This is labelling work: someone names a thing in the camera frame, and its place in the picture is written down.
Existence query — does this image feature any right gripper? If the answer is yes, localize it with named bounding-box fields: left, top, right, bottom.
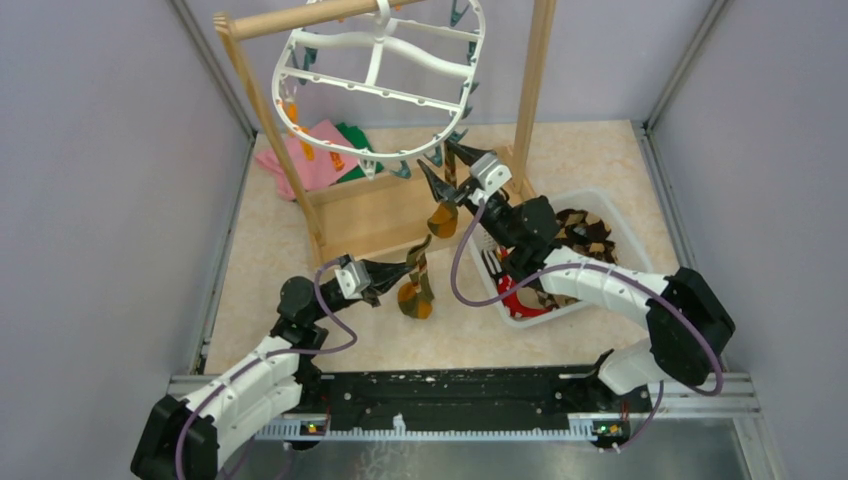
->
left=418, top=138, right=518, bottom=251

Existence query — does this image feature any olive striped sock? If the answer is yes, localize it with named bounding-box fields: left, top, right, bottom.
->
left=397, top=234, right=435, bottom=320
left=427, top=149, right=459, bottom=239

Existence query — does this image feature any white oval clip hanger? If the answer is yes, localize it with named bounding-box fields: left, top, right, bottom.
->
left=272, top=1, right=486, bottom=180

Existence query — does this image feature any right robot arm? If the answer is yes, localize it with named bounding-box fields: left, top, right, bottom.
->
left=419, top=141, right=736, bottom=412

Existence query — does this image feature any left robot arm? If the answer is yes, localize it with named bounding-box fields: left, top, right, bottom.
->
left=130, top=255, right=413, bottom=479

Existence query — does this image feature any wooden hanger rack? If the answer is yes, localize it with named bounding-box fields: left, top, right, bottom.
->
left=213, top=0, right=559, bottom=266

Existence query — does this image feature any green cloth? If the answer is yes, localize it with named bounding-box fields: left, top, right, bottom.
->
left=335, top=122, right=372, bottom=184

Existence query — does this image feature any pink cloth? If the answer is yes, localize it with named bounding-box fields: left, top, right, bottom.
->
left=254, top=120, right=359, bottom=201

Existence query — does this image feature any brown argyle sock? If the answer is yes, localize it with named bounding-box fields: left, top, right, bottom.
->
left=556, top=208, right=618, bottom=264

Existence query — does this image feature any red white striped sock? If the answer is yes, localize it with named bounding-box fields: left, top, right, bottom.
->
left=490, top=247, right=552, bottom=320

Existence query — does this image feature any white plastic laundry basket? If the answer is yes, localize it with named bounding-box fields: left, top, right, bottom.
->
left=466, top=187, right=654, bottom=329

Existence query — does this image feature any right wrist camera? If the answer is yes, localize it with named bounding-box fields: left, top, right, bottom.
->
left=468, top=152, right=512, bottom=206

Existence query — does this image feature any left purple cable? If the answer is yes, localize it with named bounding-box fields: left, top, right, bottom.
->
left=173, top=258, right=359, bottom=480

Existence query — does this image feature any purple cable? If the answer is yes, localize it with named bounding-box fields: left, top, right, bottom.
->
left=173, top=258, right=359, bottom=480
left=450, top=198, right=725, bottom=452

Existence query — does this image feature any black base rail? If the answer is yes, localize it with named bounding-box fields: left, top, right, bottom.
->
left=283, top=365, right=657, bottom=450

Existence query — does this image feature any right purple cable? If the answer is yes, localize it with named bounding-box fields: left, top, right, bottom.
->
left=450, top=198, right=725, bottom=452

